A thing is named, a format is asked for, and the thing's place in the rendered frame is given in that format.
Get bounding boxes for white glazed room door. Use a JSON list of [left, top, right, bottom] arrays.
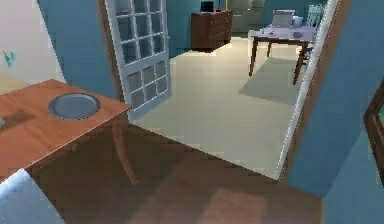
[[104, 0, 173, 120]]

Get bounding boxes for dark brown chest of drawers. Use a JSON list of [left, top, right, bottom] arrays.
[[190, 9, 234, 53]]

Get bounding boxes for black box on chest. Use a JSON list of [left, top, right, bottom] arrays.
[[200, 1, 215, 14]]

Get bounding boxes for dark wooden table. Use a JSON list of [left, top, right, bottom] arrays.
[[248, 25, 318, 86]]

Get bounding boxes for grey round plate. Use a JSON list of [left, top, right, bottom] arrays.
[[47, 92, 101, 121]]

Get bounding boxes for grey open laptop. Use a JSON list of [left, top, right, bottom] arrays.
[[271, 9, 296, 29]]

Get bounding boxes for white slatted chair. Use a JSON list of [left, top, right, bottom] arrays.
[[305, 3, 326, 29]]

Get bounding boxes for orange wooden table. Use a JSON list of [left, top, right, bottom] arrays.
[[0, 78, 138, 186]]

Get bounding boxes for brown framed picture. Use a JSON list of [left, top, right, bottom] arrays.
[[362, 79, 384, 186]]

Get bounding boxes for pale blue cloth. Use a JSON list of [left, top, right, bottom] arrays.
[[0, 168, 66, 224]]

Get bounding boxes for teal wall ornament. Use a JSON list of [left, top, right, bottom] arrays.
[[3, 50, 18, 68]]

